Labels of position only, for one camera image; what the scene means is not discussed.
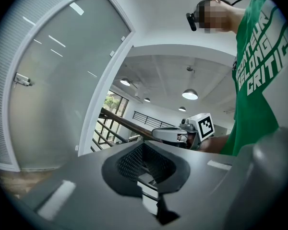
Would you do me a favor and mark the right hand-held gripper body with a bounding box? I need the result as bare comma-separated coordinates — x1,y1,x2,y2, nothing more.
177,113,216,150

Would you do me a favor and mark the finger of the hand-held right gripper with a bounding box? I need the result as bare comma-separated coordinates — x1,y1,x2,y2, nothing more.
151,126,187,140

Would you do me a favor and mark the person's right forearm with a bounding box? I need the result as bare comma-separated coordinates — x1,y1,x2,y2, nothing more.
201,134,231,155

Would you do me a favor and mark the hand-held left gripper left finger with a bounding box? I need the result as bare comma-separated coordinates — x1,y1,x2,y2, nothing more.
19,140,157,230

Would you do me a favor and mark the person in green shirt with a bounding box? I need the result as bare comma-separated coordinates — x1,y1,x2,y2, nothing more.
220,0,288,157

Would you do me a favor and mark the person's head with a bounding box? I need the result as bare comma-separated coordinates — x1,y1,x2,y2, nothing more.
197,0,247,35

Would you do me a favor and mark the striped frosted glass panel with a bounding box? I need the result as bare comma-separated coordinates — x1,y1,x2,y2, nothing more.
0,0,101,165

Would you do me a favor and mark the wooden-topped black stair railing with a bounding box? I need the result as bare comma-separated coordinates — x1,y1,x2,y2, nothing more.
91,106,159,153

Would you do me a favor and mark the person's right hand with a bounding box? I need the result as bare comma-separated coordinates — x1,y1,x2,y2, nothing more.
186,131,198,150

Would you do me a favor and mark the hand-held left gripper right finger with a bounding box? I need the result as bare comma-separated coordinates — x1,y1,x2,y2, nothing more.
144,140,236,218

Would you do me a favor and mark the thin black balcony railing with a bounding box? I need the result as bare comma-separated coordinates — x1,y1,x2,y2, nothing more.
133,111,181,128

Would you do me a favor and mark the black head-mounted camera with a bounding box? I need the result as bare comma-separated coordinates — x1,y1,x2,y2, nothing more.
185,7,198,32

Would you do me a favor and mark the small black-framed window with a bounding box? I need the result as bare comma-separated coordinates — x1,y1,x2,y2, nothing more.
103,90,130,118

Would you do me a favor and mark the metal door handle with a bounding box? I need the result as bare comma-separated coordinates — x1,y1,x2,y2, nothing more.
13,72,33,88

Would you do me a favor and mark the frosted glass door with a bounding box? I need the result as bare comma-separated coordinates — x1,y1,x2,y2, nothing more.
7,0,133,172
4,0,137,173

